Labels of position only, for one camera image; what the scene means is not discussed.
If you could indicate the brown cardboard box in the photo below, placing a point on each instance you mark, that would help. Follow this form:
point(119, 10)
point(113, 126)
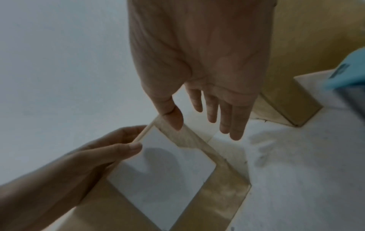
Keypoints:
point(159, 180)
point(299, 45)

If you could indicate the blue white tape dispenser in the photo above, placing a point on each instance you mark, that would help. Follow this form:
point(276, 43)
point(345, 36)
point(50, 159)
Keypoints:
point(348, 72)

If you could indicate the person's right hand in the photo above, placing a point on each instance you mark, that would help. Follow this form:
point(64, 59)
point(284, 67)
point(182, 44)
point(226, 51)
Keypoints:
point(205, 45)

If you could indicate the person's left hand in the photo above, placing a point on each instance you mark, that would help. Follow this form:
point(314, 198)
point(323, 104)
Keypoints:
point(57, 180)

